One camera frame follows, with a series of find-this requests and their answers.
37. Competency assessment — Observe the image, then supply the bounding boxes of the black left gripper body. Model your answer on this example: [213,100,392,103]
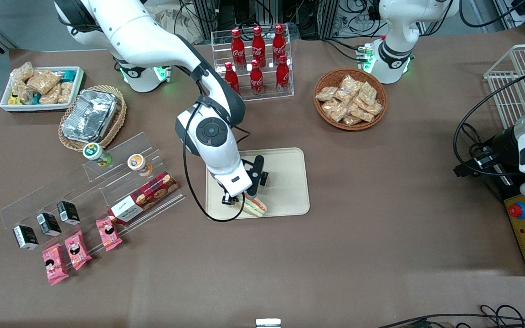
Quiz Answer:
[489,128,521,161]

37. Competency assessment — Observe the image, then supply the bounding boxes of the triangle sandwich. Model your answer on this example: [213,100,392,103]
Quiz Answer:
[242,196,268,217]

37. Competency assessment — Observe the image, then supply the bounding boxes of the beige plastic tray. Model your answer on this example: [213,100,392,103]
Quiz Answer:
[205,147,311,221]

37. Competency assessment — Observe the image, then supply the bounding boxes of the clear acrylic bottle rack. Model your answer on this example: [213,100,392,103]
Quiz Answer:
[211,26,294,106]

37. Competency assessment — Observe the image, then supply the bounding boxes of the red plaid cookie box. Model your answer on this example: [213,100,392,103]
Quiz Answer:
[108,171,180,225]

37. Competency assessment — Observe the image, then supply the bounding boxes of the red cola bottle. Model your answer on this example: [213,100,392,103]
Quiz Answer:
[231,27,247,70]
[251,25,267,69]
[224,62,242,95]
[276,56,291,94]
[249,59,265,97]
[272,24,287,65]

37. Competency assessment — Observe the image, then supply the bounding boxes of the orange lid cup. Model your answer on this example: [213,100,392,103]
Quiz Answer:
[127,154,153,178]

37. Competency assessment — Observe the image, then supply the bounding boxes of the round wicker basket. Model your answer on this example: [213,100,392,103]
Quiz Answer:
[313,67,388,132]

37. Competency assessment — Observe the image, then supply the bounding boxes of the pink snack pack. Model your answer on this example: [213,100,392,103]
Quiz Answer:
[96,217,123,252]
[65,231,93,272]
[42,244,70,287]

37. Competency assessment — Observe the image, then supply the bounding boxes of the clear acrylic stepped shelf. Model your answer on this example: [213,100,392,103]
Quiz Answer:
[0,132,186,254]

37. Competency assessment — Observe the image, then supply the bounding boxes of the oval wicker basket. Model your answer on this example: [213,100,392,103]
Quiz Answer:
[58,85,128,153]

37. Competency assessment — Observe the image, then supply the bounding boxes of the green lid cup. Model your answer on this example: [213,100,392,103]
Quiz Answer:
[83,143,113,167]

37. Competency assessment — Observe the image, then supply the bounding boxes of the beige crumpled cloth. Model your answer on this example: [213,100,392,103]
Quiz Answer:
[151,4,205,46]

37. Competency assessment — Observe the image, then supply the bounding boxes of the black drink carton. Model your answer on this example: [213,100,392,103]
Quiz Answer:
[12,225,39,251]
[57,201,81,226]
[36,212,62,237]

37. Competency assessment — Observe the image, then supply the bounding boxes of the stacked foil trays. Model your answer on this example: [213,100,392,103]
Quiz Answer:
[61,88,118,142]

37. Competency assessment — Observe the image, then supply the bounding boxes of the puffed rice snack bag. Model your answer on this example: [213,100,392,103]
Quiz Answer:
[57,82,74,104]
[12,82,33,103]
[11,61,35,83]
[26,69,62,94]
[39,85,62,105]

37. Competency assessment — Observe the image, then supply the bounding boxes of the white rectangular dish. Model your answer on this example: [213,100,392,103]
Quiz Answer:
[0,66,86,113]

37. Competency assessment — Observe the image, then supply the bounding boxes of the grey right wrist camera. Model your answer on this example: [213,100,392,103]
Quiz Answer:
[220,171,253,197]

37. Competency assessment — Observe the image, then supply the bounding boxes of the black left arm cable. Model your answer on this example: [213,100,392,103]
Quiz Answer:
[453,72,525,178]

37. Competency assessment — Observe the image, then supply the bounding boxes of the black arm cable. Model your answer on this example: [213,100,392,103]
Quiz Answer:
[182,102,247,223]
[453,72,525,178]

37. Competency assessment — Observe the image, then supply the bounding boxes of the white wire basket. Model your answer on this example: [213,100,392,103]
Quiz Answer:
[483,44,525,131]

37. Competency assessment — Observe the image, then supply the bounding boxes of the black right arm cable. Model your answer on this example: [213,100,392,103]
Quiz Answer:
[182,102,247,223]

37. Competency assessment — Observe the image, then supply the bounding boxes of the black floor cables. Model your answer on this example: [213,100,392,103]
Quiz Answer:
[376,304,525,328]

